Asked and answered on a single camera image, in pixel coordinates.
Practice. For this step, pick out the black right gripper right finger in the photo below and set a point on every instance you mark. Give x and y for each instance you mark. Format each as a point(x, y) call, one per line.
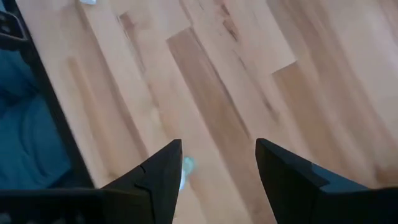
point(298, 193)

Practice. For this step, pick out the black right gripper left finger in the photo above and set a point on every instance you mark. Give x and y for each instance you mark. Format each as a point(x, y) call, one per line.
point(149, 193)

